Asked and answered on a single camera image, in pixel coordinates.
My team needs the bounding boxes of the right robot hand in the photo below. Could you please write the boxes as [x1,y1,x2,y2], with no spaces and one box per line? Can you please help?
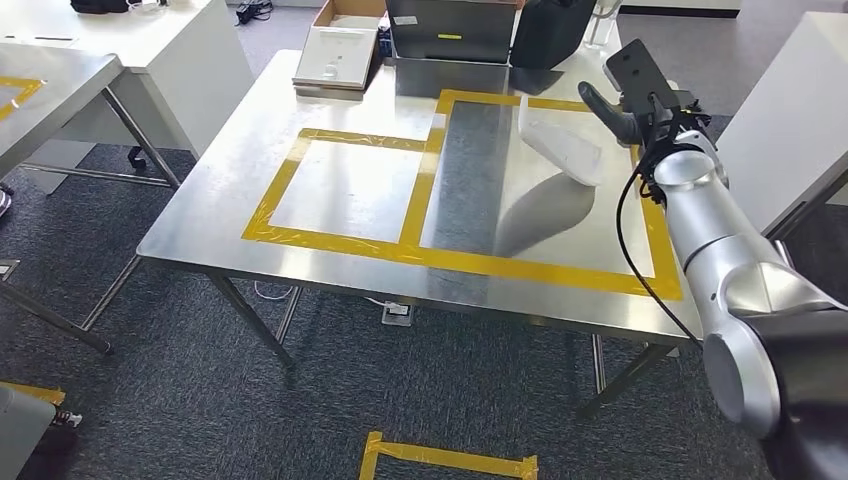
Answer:
[577,80,657,150]

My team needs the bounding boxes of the white plastic shell part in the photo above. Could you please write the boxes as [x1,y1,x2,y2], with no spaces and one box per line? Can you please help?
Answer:
[517,94,605,189]

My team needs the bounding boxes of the stainless steel workbench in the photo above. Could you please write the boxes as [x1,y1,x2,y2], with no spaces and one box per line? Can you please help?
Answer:
[135,47,707,420]

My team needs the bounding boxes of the clear plastic bottle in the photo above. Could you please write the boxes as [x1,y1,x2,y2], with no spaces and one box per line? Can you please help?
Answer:
[584,0,625,52]

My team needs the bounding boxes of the black case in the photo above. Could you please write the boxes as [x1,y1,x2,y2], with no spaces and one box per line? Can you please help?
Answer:
[508,0,599,72]

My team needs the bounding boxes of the white table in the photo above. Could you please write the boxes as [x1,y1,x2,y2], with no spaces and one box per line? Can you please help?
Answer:
[715,9,848,243]
[0,0,258,197]

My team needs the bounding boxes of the steel bin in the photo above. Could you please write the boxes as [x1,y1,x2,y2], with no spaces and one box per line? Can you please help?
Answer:
[385,0,525,66]

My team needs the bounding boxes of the white flat box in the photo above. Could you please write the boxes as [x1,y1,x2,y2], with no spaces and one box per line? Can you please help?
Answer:
[292,25,382,102]

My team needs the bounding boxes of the cardboard box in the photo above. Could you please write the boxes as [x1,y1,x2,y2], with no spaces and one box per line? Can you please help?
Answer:
[311,0,392,33]

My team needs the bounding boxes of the yellow floor tape square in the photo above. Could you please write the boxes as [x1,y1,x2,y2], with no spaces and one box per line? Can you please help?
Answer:
[357,430,540,480]

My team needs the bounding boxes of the black bag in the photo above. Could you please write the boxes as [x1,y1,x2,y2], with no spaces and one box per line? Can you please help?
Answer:
[69,0,132,16]

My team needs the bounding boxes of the stainless steel table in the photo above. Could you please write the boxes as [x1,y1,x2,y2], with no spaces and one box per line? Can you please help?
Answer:
[0,39,181,356]

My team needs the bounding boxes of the yellow floor tape strip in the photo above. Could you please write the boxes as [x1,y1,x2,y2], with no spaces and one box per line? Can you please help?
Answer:
[0,380,68,407]

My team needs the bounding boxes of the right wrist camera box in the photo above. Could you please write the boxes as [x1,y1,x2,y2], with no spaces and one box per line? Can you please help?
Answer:
[604,37,685,122]

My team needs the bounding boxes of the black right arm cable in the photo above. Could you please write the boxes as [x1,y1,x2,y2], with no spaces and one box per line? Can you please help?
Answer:
[614,92,705,349]

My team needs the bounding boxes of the yellow tape frame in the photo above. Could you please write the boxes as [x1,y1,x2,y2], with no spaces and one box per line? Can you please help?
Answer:
[240,127,440,258]
[0,74,48,125]
[396,87,685,303]

